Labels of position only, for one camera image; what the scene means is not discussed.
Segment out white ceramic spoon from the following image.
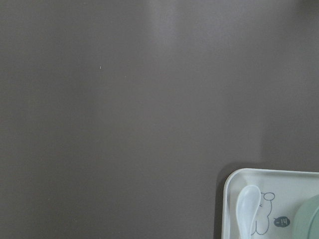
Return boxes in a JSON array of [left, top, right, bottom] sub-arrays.
[[235, 185, 261, 239]]

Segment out cream rabbit tray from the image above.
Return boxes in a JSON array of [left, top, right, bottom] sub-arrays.
[[221, 168, 319, 239]]

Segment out green bowl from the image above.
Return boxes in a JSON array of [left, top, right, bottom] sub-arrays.
[[292, 195, 319, 239]]

